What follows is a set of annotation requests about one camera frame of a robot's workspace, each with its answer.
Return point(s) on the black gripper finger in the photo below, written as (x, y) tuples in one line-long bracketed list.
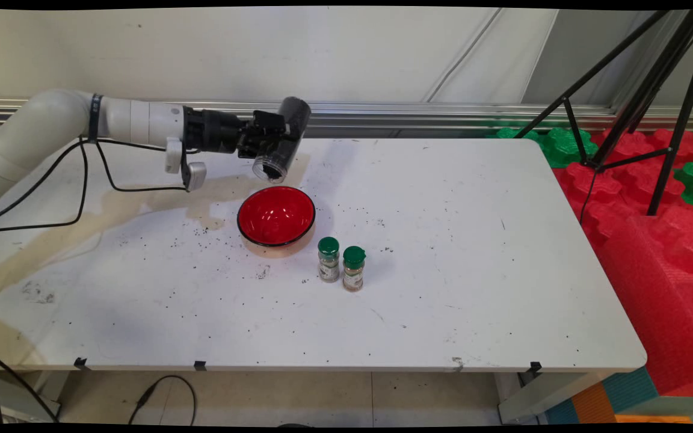
[(253, 147), (269, 123)]

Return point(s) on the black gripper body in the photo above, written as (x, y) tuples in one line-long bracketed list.
[(211, 129)]

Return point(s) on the clear jar with dark grains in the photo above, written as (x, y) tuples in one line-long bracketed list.
[(292, 129)]

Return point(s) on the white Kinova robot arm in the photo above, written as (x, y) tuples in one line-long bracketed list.
[(40, 129)]

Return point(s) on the red bowl with black rim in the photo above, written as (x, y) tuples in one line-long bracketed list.
[(276, 216)]

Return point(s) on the spice jar with green lid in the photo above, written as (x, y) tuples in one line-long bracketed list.
[(354, 270), (328, 261)]

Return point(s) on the black tape piece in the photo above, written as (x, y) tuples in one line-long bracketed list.
[(200, 365), (80, 362), (535, 366)]

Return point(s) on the black tripod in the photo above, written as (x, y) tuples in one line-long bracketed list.
[(659, 90)]

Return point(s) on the red and green foam mats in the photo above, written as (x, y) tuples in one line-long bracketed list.
[(653, 252)]

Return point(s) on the orange foam mat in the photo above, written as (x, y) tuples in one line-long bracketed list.
[(593, 406)]

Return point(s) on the teal foam mat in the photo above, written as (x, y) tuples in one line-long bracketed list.
[(632, 391)]

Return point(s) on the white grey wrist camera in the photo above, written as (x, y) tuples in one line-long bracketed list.
[(195, 174)]

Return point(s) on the aluminium rail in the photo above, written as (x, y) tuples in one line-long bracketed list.
[(412, 114)]

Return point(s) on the white wall conduit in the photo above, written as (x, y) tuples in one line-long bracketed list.
[(464, 54)]

